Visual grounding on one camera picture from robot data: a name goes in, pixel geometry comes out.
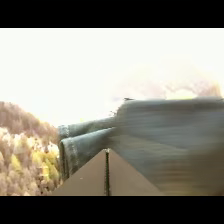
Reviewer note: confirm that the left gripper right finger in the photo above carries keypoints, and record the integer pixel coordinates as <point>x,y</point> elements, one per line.
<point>128,181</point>

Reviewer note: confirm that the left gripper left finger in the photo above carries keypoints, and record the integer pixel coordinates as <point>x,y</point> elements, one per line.
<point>88,180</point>

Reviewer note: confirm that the dark blue jeans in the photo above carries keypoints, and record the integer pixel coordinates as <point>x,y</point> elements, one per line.
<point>166,140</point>

